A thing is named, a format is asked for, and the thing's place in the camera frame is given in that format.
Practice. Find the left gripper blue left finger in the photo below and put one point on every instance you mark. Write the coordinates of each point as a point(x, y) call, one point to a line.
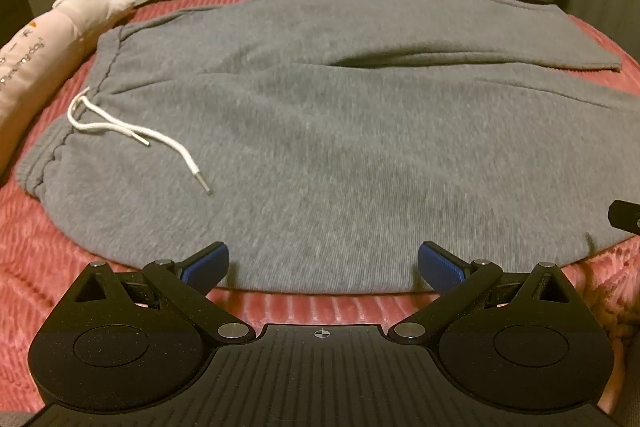
point(202, 271)

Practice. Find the pink plush pillow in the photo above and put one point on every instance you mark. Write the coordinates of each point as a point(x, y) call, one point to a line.
point(43, 55)

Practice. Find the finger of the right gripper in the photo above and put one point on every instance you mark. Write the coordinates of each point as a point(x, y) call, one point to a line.
point(624, 216)

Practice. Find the grey sweatpants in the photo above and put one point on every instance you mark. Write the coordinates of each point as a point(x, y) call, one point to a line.
point(324, 140)

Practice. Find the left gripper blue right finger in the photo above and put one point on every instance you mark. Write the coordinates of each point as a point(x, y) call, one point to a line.
point(453, 277)

